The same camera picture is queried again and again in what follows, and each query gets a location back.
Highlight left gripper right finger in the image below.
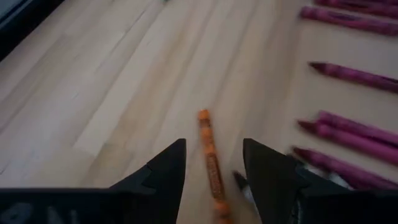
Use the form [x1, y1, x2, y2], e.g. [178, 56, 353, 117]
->
[243, 138, 352, 224]

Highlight black metal table frame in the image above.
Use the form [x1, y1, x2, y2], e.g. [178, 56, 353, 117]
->
[0, 0, 66, 62]

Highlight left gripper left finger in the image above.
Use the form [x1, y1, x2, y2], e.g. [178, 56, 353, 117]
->
[109, 138, 187, 224]

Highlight orange crayon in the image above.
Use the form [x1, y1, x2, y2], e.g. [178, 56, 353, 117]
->
[197, 108, 234, 224]

